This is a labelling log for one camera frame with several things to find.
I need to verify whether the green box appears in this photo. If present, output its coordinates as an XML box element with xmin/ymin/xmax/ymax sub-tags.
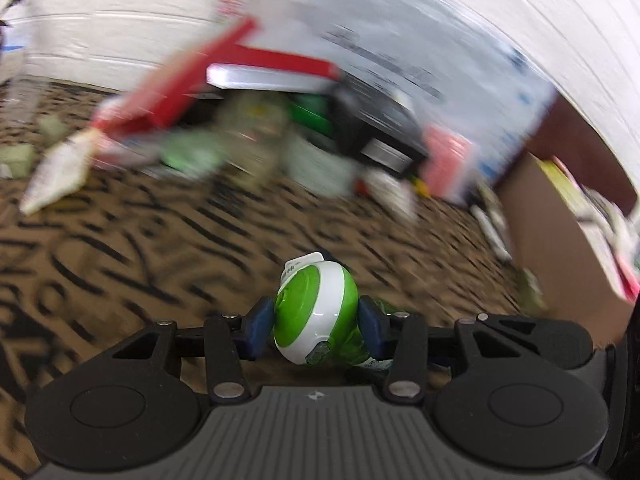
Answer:
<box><xmin>290</xmin><ymin>94</ymin><xmax>336</xmax><ymax>138</ymax></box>

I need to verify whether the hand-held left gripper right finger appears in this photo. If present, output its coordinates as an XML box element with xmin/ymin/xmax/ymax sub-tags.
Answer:
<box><xmin>357</xmin><ymin>296</ymin><xmax>595</xmax><ymax>401</ymax></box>

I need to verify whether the clear plastic bottle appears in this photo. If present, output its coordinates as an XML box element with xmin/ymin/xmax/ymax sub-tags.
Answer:
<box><xmin>4</xmin><ymin>0</ymin><xmax>46</xmax><ymax>128</ymax></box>

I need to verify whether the brown cardboard box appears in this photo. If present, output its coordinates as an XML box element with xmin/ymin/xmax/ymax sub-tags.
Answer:
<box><xmin>497</xmin><ymin>92</ymin><xmax>640</xmax><ymax>321</ymax></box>

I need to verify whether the white marker pen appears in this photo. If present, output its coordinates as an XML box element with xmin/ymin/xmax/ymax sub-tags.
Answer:
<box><xmin>472</xmin><ymin>182</ymin><xmax>516</xmax><ymax>263</ymax></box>

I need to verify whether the white tube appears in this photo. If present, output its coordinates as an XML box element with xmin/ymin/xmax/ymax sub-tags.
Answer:
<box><xmin>19</xmin><ymin>130</ymin><xmax>98</xmax><ymax>216</ymax></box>

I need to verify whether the white container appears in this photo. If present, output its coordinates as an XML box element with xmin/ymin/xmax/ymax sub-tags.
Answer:
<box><xmin>285</xmin><ymin>135</ymin><xmax>361</xmax><ymax>198</ymax></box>

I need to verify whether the beige blurry packet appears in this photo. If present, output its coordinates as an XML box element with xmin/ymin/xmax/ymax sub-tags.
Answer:
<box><xmin>215</xmin><ymin>91</ymin><xmax>293</xmax><ymax>191</ymax></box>

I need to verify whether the black box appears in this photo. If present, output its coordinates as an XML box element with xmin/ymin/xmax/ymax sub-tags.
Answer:
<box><xmin>327</xmin><ymin>77</ymin><xmax>431</xmax><ymax>176</ymax></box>

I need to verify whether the patterned brown desktop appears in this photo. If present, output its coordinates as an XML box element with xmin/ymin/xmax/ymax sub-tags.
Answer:
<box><xmin>0</xmin><ymin>77</ymin><xmax>551</xmax><ymax>480</ymax></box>

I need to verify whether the pale green block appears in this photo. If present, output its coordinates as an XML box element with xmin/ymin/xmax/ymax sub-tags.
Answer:
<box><xmin>0</xmin><ymin>145</ymin><xmax>37</xmax><ymax>178</ymax></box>
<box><xmin>39</xmin><ymin>115</ymin><xmax>71</xmax><ymax>143</ymax></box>

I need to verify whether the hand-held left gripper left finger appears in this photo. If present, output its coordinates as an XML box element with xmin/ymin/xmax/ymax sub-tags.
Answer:
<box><xmin>112</xmin><ymin>297</ymin><xmax>276</xmax><ymax>405</ymax></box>

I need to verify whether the small green white packet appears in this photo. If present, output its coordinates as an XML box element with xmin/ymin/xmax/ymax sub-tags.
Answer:
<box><xmin>515</xmin><ymin>266</ymin><xmax>548</xmax><ymax>311</ymax></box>

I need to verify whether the green white capped bottle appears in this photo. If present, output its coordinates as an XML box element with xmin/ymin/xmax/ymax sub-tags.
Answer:
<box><xmin>272</xmin><ymin>253</ymin><xmax>396</xmax><ymax>372</ymax></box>

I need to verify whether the large white printed sheet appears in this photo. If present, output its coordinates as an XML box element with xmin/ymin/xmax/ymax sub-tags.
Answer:
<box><xmin>215</xmin><ymin>0</ymin><xmax>558</xmax><ymax>206</ymax></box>

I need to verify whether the pale yellow packet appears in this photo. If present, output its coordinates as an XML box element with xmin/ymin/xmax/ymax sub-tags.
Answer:
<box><xmin>537</xmin><ymin>157</ymin><xmax>601</xmax><ymax>221</ymax></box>

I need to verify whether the pink white packet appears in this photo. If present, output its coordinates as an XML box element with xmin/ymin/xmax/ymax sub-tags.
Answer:
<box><xmin>575</xmin><ymin>187</ymin><xmax>640</xmax><ymax>303</ymax></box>

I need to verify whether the light green packet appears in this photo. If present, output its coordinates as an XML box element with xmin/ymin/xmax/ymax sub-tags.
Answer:
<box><xmin>160</xmin><ymin>130</ymin><xmax>226</xmax><ymax>181</ymax></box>

